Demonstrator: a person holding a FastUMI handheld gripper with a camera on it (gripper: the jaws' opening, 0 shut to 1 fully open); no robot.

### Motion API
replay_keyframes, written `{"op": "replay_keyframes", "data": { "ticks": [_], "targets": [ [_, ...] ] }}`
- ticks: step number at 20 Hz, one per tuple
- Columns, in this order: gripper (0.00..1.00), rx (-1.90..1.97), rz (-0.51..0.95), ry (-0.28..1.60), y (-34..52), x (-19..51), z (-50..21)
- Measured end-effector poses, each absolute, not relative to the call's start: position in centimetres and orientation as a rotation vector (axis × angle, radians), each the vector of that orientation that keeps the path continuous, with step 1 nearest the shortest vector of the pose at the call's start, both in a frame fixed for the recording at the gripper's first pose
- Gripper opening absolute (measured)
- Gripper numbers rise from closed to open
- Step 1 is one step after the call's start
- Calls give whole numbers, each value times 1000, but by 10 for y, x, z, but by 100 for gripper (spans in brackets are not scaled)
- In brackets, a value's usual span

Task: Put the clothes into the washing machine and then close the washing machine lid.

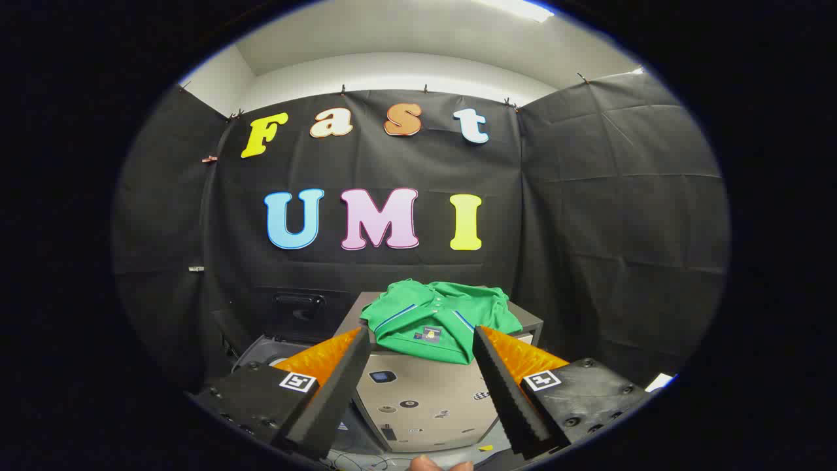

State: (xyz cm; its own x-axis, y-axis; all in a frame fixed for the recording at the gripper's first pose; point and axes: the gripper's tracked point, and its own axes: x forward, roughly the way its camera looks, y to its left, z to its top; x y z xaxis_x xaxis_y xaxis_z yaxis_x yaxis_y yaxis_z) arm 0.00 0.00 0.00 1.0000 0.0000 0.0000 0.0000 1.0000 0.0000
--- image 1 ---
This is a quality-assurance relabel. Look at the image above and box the black backdrop cloth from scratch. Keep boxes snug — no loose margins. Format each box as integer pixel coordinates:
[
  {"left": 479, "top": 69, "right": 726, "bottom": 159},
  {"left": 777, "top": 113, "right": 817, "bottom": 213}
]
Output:
[{"left": 111, "top": 71, "right": 730, "bottom": 393}]

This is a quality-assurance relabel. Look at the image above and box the grey beige cabinet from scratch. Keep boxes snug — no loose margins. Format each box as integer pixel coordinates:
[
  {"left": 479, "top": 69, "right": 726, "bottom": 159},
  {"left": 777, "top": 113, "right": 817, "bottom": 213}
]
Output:
[{"left": 333, "top": 291, "right": 545, "bottom": 453}]

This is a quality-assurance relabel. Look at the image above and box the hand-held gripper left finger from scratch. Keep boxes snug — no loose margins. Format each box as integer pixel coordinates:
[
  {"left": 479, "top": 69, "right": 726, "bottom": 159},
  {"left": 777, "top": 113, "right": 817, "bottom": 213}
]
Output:
[{"left": 186, "top": 326, "right": 372, "bottom": 461}]

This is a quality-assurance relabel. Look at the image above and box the grey washing machine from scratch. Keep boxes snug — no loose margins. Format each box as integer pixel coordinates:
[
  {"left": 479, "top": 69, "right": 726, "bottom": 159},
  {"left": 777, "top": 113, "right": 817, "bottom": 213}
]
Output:
[{"left": 229, "top": 330, "right": 386, "bottom": 457}]

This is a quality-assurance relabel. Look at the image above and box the green polo shirt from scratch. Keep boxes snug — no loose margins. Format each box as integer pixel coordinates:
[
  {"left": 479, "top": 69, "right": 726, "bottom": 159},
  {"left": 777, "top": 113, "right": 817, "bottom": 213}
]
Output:
[{"left": 360, "top": 279, "right": 524, "bottom": 365}]

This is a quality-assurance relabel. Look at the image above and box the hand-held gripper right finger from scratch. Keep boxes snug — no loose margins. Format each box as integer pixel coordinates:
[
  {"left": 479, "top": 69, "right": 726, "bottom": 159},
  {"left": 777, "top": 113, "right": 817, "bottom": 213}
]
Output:
[{"left": 472, "top": 325, "right": 655, "bottom": 459}]

